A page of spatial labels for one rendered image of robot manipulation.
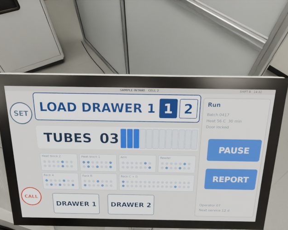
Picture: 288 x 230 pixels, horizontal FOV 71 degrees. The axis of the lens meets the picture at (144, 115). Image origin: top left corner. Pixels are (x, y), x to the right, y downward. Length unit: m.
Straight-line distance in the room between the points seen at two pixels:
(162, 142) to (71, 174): 0.19
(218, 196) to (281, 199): 1.32
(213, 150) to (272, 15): 0.54
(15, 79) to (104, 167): 0.22
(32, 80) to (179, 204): 0.36
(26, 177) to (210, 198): 0.36
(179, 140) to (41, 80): 0.27
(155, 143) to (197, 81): 0.13
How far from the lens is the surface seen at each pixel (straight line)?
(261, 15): 0.84
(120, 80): 0.36
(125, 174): 0.41
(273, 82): 0.42
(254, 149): 0.44
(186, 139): 0.39
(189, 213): 0.47
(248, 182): 0.46
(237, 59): 0.94
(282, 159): 1.91
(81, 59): 2.46
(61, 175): 0.44
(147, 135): 0.38
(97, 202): 0.45
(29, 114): 0.42
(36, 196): 0.49
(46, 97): 0.40
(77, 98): 0.38
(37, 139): 0.43
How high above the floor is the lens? 1.44
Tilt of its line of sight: 53 degrees down
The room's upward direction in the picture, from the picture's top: straight up
